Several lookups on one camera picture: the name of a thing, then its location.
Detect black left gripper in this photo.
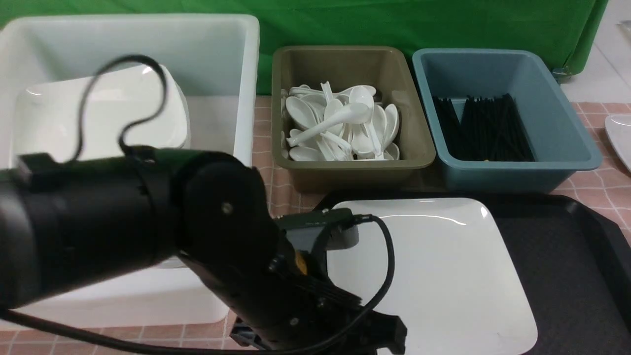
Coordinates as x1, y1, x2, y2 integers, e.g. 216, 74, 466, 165
180, 241, 407, 355

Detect white square rice plate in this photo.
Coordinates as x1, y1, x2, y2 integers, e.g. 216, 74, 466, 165
336, 198, 538, 355

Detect white soup spoon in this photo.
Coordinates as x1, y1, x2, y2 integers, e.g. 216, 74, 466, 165
286, 103, 369, 147

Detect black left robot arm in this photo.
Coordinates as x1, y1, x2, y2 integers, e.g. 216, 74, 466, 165
1, 146, 407, 355

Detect white plate at right edge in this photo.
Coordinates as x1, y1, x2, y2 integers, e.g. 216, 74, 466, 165
604, 115, 631, 172

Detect pile of white soup spoons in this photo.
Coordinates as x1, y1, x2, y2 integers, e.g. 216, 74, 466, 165
281, 82, 401, 162

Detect olive brown plastic bin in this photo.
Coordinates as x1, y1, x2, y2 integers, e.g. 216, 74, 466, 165
271, 46, 439, 193

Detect large white plastic tub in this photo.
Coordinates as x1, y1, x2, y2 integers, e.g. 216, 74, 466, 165
0, 14, 260, 328

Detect bundle of black chopsticks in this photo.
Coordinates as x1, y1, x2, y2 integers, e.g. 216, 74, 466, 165
432, 94, 536, 162

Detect black serving tray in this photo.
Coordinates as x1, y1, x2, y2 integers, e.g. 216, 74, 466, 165
317, 191, 631, 355

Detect stack of white square plates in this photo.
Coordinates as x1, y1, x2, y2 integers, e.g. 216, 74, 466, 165
8, 65, 191, 168

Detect teal blue plastic bin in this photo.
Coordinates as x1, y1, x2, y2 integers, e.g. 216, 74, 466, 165
412, 48, 602, 193

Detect green backdrop cloth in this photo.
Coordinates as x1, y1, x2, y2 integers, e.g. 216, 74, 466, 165
0, 0, 608, 94

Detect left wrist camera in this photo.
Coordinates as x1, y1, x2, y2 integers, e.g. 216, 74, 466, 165
275, 208, 360, 252

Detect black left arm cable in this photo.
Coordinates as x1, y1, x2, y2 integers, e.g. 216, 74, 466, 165
69, 54, 168, 163

